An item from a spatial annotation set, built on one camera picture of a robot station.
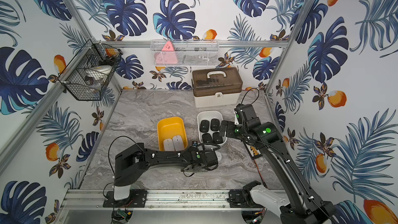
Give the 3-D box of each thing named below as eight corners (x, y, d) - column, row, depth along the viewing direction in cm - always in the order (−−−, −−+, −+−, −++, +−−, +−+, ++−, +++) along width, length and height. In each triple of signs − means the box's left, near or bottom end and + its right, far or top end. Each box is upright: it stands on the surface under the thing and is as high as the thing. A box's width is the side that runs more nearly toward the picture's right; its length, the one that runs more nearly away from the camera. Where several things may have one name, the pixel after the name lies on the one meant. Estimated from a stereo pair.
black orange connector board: (253, 159, 89) (254, 157, 87) (245, 145, 95) (246, 143, 93) (260, 156, 90) (262, 155, 88) (252, 142, 96) (253, 140, 94)
